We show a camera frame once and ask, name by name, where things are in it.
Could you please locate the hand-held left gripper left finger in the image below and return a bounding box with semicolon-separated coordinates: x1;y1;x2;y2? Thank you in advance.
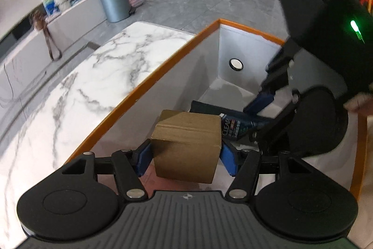
61;139;154;200

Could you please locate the orange storage box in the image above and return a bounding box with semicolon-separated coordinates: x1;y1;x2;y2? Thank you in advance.
62;18;368;195

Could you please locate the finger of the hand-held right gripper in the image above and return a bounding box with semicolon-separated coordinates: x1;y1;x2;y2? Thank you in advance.
243;43;295;116
249;89;301;155

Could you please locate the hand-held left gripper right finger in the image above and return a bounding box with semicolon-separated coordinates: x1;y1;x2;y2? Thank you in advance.
220;144;314;200

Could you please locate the brown camera bag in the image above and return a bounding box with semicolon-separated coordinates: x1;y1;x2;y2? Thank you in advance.
30;11;63;61

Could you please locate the white woven basket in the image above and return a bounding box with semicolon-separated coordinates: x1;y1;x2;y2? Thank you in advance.
54;0;72;12

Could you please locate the brown cardboard box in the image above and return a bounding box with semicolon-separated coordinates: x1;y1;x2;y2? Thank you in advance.
151;109;223;184

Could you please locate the marble television console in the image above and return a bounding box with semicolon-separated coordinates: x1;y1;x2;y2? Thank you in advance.
0;0;108;109

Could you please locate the dark green bottle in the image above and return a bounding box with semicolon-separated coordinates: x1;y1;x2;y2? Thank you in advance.
220;113;271;142

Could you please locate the person's right hand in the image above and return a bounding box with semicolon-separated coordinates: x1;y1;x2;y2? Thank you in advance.
343;93;373;117

